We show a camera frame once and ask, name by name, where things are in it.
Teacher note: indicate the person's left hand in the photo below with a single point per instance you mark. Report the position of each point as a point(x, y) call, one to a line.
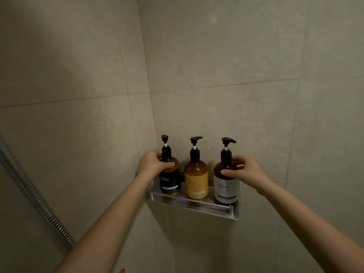
point(150, 166)

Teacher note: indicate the person's right hand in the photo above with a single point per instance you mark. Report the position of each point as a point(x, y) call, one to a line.
point(253, 176)

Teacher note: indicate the amber bottle black label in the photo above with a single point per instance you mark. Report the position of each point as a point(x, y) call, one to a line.
point(170, 183)

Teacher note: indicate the amber bottle white label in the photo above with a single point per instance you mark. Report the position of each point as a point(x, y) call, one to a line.
point(226, 190)

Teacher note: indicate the amber bottle yellow label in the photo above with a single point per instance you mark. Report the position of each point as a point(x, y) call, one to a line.
point(196, 181)

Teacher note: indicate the metal shower shelf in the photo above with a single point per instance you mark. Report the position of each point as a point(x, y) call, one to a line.
point(199, 207)

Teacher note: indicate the person's left forearm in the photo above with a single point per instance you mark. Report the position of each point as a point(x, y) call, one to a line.
point(113, 230)

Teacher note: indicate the person's right forearm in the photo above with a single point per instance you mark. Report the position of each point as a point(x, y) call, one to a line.
point(312, 230)

